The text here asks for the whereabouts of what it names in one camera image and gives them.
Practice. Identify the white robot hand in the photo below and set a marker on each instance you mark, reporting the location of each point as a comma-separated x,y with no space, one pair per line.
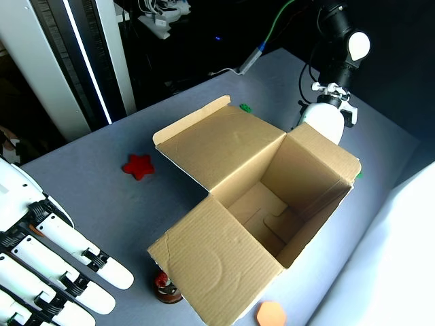
324,119
20,197

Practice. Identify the wide white frame post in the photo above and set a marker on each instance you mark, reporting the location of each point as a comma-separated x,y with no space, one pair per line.
34,68

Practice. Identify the green toy brick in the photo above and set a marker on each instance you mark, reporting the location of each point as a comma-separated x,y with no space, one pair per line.
245,108

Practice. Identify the narrow white frame post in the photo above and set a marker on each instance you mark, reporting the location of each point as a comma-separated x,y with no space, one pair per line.
115,51

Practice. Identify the red star block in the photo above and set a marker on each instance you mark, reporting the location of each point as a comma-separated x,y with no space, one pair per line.
138,166

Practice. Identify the white light strip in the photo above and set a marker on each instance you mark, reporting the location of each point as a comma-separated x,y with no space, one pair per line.
86,61

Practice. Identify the cardboard box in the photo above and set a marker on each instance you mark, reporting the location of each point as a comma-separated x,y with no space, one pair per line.
217,146

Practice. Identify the small red brown figurine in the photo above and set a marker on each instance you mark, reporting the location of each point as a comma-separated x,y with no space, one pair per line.
166,288

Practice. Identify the orange hexagon block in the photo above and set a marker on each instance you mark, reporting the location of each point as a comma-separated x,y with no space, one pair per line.
271,314

